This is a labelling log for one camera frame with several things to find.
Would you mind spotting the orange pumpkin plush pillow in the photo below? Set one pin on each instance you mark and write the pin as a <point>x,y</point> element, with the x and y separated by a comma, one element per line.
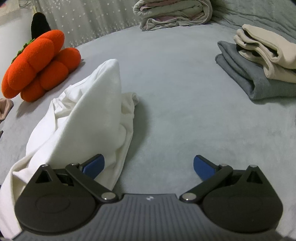
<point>41,64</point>

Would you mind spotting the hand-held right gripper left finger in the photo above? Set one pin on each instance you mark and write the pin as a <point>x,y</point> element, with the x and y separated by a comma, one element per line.
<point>93,166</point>

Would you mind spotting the grey bed sheet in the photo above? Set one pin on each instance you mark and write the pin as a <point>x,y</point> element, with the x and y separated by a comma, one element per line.
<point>173,104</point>

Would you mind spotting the white t-shirt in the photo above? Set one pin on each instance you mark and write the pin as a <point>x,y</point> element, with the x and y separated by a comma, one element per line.
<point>81,115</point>

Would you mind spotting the thin yellow stick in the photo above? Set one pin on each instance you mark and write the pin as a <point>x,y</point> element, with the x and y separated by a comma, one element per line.
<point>35,9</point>

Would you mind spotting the grey quilted blanket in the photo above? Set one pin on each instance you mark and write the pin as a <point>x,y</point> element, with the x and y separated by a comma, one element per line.
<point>266,11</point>

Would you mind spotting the black plush toy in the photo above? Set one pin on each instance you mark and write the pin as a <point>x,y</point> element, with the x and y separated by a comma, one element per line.
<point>40,25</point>

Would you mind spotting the folded beige garment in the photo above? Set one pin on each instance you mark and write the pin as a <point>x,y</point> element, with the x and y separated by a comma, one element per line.
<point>266,51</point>

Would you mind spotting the folded grey garment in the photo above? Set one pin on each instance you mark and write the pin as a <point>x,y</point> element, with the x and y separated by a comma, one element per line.
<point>242,74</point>

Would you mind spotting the grey star curtain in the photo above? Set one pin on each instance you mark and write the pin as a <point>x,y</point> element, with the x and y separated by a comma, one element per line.
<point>92,20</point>

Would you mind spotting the folded grey pink quilt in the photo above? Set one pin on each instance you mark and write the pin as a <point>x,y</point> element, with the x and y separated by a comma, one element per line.
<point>171,14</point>

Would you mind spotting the crumpled pinkish beige cloth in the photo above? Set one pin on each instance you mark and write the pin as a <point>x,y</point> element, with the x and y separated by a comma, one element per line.
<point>5,110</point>

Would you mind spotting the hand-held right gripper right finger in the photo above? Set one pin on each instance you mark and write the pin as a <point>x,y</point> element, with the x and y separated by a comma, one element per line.
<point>203,168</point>

